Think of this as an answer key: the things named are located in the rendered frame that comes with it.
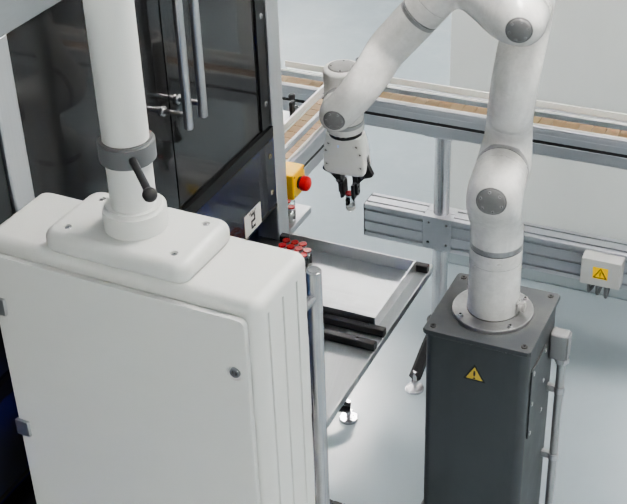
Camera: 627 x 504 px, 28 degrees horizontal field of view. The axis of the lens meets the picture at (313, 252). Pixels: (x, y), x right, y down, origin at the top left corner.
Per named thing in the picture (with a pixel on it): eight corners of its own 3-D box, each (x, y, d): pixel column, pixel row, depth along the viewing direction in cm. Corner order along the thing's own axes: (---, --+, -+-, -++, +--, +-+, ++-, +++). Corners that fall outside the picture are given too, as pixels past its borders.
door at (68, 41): (53, 327, 235) (1, 32, 203) (177, 209, 270) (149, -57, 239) (55, 328, 234) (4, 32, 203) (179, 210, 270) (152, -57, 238)
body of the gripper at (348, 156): (317, 132, 280) (321, 174, 286) (360, 138, 276) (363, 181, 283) (330, 115, 285) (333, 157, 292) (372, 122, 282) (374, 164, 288)
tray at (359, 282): (243, 298, 299) (242, 286, 297) (290, 244, 319) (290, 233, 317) (375, 330, 287) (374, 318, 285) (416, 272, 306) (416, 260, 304)
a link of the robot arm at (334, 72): (359, 130, 275) (366, 110, 282) (356, 77, 267) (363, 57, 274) (322, 129, 276) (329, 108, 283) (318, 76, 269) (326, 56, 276)
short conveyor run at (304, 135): (258, 236, 330) (255, 184, 322) (207, 225, 336) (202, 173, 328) (359, 126, 382) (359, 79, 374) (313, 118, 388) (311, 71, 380)
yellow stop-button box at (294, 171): (268, 195, 325) (267, 171, 321) (281, 183, 330) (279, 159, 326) (295, 201, 322) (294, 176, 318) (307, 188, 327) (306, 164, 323)
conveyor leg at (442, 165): (420, 338, 419) (424, 132, 378) (430, 323, 425) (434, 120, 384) (446, 344, 415) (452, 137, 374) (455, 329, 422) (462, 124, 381)
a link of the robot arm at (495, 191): (526, 233, 288) (532, 141, 276) (514, 277, 273) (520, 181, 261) (474, 227, 291) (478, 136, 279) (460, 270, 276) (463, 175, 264)
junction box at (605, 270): (578, 282, 376) (581, 257, 371) (583, 274, 380) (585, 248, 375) (618, 291, 371) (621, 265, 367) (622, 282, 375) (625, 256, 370)
